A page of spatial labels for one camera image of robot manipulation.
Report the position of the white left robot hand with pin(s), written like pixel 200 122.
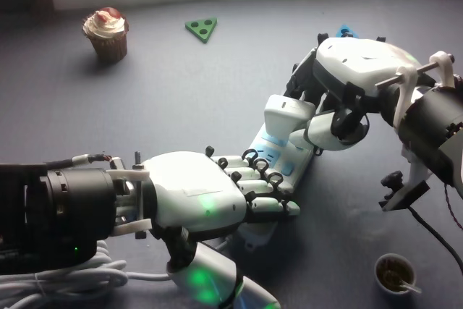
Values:
pixel 195 186

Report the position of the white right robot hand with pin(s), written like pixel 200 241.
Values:
pixel 361 63

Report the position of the white power strip blue sockets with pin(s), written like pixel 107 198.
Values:
pixel 275 155

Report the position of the white charger block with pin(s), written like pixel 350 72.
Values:
pixel 285 117

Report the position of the blue triangle block three holes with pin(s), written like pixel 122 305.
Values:
pixel 345 30

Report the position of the grey table cloth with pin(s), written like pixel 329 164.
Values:
pixel 181 88

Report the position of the green triangle block three holes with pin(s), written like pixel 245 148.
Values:
pixel 204 35

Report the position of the toy chocolate cupcake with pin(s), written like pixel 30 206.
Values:
pixel 106 34

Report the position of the small white cup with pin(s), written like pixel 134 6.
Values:
pixel 383 283

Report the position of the small white spoon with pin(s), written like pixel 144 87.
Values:
pixel 412 288

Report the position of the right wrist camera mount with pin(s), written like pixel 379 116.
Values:
pixel 405 197

